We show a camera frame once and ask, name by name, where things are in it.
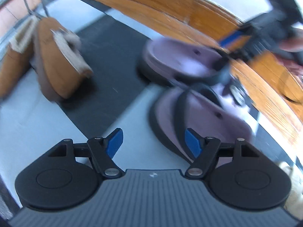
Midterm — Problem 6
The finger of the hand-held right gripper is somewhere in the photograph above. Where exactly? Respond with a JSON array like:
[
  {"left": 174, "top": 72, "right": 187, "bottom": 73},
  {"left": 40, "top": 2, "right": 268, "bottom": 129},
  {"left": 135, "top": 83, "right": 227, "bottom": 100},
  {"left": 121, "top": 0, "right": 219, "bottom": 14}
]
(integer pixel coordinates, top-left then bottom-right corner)
[
  {"left": 227, "top": 42, "right": 268, "bottom": 63},
  {"left": 219, "top": 25, "right": 255, "bottom": 49}
]

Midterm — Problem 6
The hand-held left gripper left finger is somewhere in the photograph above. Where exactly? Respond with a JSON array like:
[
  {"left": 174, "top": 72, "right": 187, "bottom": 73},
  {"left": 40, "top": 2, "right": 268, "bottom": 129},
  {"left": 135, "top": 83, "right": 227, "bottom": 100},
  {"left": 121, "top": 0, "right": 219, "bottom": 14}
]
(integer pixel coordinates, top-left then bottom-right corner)
[{"left": 47, "top": 128, "right": 124, "bottom": 178}]

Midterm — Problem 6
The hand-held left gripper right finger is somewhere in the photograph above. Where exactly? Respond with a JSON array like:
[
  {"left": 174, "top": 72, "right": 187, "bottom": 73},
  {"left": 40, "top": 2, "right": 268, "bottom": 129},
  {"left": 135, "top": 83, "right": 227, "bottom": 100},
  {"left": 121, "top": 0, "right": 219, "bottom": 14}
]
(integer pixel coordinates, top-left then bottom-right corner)
[{"left": 185, "top": 128, "right": 262, "bottom": 178}]

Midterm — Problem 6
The purple clog with black strap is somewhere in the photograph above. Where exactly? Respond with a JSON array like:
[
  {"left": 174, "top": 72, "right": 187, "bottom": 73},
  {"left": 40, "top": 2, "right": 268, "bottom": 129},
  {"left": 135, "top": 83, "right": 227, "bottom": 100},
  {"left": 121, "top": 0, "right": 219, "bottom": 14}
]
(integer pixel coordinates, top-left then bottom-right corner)
[
  {"left": 137, "top": 38, "right": 248, "bottom": 107},
  {"left": 149, "top": 83, "right": 252, "bottom": 168}
]

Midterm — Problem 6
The beige mesh sneaker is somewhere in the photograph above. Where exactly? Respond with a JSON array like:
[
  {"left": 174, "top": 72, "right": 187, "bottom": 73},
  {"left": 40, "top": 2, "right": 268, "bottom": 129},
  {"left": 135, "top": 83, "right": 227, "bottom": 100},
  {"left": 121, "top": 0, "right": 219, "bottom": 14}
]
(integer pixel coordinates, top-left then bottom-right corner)
[
  {"left": 33, "top": 18, "right": 94, "bottom": 100},
  {"left": 0, "top": 16, "right": 38, "bottom": 97}
]

